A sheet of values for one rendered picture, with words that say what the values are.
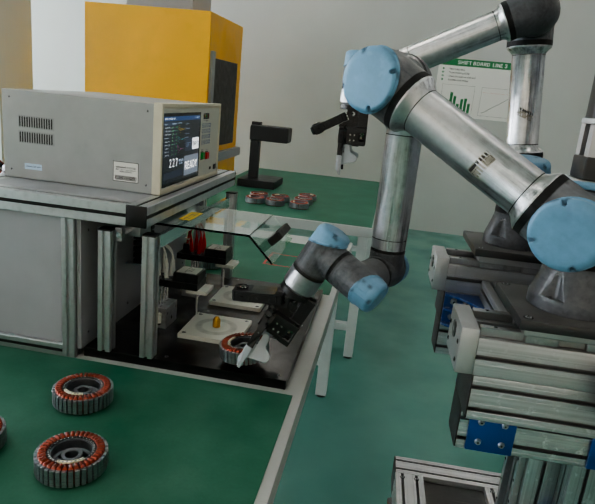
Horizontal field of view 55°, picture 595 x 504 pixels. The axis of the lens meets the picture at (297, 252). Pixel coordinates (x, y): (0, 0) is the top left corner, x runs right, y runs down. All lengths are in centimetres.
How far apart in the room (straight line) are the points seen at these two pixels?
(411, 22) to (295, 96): 146
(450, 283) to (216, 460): 81
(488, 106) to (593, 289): 566
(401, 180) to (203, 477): 67
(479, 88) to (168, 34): 333
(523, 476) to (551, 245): 75
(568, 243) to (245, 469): 63
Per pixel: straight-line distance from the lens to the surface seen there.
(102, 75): 540
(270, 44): 682
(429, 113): 103
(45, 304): 141
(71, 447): 108
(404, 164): 120
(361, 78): 106
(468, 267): 157
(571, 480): 151
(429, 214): 676
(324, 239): 116
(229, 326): 149
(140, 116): 135
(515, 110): 171
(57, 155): 146
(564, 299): 111
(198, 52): 507
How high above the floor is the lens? 136
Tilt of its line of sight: 15 degrees down
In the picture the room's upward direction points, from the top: 6 degrees clockwise
